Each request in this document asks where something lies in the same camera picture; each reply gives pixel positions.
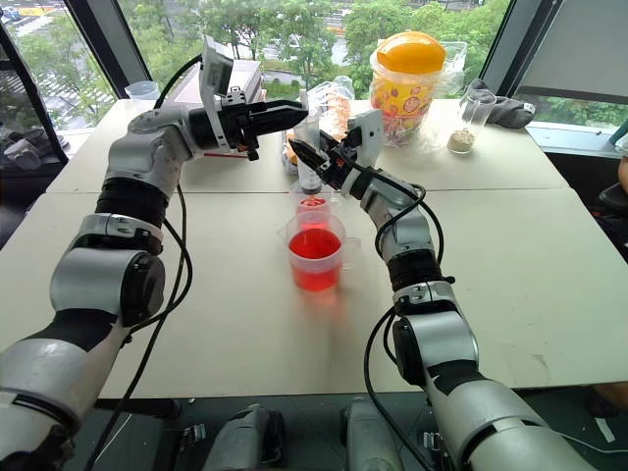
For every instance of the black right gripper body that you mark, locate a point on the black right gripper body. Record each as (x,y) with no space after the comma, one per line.
(338,169)

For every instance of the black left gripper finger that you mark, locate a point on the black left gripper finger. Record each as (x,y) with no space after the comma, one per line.
(282,110)
(275,125)

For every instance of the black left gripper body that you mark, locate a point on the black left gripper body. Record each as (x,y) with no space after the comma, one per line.
(240,122)

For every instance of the clear plastic syringe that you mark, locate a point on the clear plastic syringe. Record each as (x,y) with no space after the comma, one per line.
(308,174)

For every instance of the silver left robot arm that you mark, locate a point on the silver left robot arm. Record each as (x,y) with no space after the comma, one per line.
(137,147)

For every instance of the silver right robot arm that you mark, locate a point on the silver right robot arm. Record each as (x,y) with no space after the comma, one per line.
(436,338)

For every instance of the small clear cup red liquid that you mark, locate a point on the small clear cup red liquid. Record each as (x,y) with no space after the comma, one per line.
(314,208)

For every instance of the large clear cup red liquid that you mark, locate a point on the large clear cup red liquid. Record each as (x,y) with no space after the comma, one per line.
(315,265)

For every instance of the empty clear measuring cup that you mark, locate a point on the empty clear measuring cup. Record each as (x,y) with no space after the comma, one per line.
(142,90)

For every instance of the clear bag with orange snacks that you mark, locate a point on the clear bag with orange snacks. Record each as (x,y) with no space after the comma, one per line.
(338,105)

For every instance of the yellow-lid printed plastic jar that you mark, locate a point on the yellow-lid printed plastic jar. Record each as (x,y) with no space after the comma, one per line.
(407,88)

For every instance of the clear glass with beige powder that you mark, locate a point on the clear glass with beige powder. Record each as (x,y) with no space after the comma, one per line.
(461,140)

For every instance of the grey cloth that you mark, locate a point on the grey cloth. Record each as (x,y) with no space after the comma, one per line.
(510,113)

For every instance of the grey roller blind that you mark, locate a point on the grey roller blind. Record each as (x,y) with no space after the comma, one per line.
(579,44)

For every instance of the dark rounded grey robot part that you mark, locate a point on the dark rounded grey robot part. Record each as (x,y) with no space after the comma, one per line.
(245,436)
(368,436)

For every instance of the black chair armrest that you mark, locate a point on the black chair armrest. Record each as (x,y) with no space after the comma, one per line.
(613,196)

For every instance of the black metal table bar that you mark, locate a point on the black metal table bar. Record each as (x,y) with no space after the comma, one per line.
(140,408)

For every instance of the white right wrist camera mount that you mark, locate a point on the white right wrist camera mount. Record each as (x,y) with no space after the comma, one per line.
(367,135)

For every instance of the dark window frame pillar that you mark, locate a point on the dark window frame pillar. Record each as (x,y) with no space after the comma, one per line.
(500,49)
(105,44)

